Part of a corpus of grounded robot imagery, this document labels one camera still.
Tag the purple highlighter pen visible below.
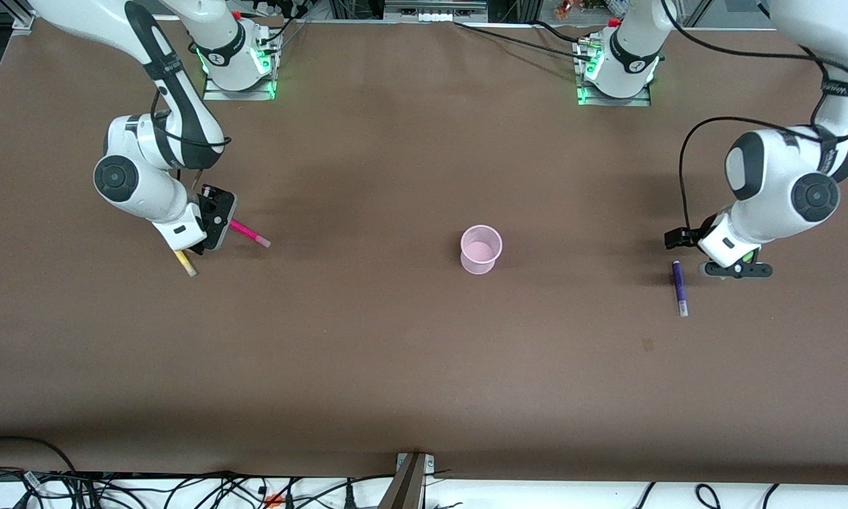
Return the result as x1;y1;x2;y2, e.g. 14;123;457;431
672;260;689;317

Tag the pink translucent cup holder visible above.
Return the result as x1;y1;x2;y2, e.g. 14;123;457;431
460;224;504;275

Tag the pink highlighter pen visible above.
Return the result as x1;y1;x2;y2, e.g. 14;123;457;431
228;220;272;249

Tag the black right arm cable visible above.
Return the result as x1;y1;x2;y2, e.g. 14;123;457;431
149;85;232;192

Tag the black cable across table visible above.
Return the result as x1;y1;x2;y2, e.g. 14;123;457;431
454;21;594;59

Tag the thick black floor cable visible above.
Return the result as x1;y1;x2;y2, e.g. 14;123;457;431
0;436;78;476

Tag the white power strip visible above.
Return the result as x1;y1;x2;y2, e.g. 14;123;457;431
385;0;488;22

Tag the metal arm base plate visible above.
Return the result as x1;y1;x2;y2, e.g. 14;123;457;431
576;39;653;107
202;28;279;101

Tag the metal table bracket post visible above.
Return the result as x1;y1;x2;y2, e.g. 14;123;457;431
380;452;436;509

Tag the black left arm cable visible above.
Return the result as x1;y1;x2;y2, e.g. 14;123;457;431
661;0;848;234

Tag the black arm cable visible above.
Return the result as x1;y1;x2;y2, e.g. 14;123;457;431
661;0;848;234
149;85;232;192

